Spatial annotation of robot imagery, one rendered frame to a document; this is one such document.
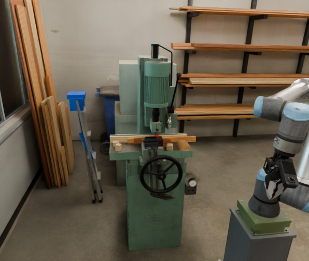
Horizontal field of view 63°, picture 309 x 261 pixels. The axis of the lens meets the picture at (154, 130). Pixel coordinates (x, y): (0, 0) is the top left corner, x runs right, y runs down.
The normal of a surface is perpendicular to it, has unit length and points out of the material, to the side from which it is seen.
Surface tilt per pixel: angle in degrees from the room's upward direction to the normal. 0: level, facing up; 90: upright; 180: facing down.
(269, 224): 91
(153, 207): 90
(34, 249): 0
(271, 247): 94
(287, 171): 29
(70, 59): 90
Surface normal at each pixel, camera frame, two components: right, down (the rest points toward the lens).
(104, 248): 0.02, -0.94
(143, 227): 0.13, 0.35
